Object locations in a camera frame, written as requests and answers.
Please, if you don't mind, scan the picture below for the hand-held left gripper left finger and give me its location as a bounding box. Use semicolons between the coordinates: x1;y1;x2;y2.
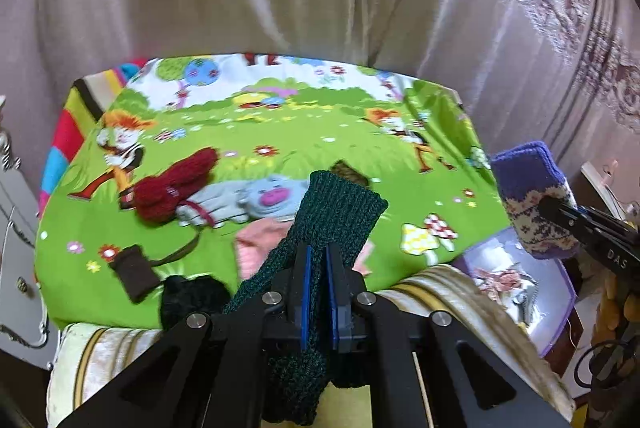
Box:
57;245;313;428

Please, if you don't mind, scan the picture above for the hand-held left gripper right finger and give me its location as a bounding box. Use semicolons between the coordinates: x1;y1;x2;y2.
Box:
326;244;571;428

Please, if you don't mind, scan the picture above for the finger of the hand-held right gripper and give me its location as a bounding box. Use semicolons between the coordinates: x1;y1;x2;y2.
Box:
537;197;601;243
575;206;639;229

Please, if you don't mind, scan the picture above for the purple patterned knit sock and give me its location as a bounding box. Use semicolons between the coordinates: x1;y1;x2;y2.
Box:
490;140;581;260

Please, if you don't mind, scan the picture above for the pink towel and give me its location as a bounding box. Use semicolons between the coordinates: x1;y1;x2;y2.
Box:
235;218;376;281

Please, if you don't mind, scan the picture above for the dark green knit sock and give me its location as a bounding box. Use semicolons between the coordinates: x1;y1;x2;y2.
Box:
222;170;390;426

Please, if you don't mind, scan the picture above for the purple cardboard box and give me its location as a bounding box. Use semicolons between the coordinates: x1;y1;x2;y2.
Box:
452;228;578;356

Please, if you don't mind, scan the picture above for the patterned satin scarf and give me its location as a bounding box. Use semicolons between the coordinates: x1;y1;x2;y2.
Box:
470;264;521;296

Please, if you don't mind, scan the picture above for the grey cloth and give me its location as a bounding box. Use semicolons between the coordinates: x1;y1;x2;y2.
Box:
507;285;540;326

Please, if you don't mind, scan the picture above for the red knit hat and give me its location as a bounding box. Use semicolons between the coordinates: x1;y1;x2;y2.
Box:
132;147;219;224

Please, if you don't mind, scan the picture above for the grey pig plush mitten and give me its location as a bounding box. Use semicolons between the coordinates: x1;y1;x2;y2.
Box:
177;173;308;229

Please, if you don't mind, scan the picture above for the black knit hat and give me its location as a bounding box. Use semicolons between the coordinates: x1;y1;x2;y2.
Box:
159;274;233;331

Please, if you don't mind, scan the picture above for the green cartoon printed blanket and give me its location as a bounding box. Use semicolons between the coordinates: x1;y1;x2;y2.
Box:
35;53;516;331

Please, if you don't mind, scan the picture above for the striped velvet cushion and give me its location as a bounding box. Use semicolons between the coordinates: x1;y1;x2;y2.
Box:
45;264;576;428

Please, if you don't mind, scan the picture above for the white carved dresser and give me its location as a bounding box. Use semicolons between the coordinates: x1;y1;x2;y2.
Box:
0;95;56;369

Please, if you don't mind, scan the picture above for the colourful striped sheet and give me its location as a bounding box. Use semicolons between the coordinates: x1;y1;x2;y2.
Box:
37;62;148;209

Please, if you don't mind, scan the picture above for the brown pouch with strap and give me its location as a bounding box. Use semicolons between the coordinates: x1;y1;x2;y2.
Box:
107;228;201;305

